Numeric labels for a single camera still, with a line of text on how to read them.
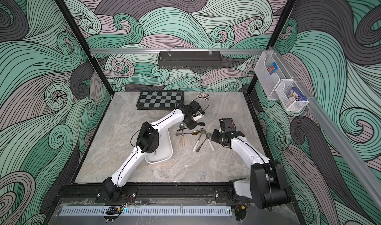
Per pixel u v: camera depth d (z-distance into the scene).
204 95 1.17
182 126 0.98
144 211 0.70
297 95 0.64
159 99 1.11
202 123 1.03
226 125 0.69
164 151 0.86
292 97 0.64
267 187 0.41
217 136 0.79
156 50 0.94
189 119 0.89
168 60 1.07
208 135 0.96
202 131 0.98
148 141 0.64
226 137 0.63
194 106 0.83
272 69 0.83
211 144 0.91
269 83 0.83
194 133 0.95
